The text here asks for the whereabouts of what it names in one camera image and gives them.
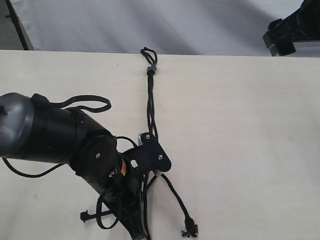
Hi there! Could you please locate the black rope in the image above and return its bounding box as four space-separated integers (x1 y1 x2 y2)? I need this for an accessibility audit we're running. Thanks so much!
79 49 161 222
143 69 199 238
139 47 161 240

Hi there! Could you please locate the black stand pole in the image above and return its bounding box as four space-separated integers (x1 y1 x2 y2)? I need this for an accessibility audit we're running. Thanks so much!
4 0 30 51

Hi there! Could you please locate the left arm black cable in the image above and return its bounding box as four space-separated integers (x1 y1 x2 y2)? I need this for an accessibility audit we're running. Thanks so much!
2 94 146 230

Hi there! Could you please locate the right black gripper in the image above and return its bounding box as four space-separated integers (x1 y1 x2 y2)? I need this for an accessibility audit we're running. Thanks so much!
262 0 320 57

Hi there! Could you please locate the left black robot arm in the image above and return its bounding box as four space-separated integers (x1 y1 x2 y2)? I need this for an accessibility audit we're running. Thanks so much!
0 92 146 240

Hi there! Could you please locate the grey backdrop cloth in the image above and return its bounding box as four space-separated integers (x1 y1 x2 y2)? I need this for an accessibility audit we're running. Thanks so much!
12 0 302 56

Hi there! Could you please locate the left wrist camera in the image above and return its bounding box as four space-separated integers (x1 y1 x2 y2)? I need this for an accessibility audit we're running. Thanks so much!
123 132 172 177

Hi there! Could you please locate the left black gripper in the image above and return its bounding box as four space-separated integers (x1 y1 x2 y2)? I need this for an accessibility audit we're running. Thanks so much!
87 159 147 240

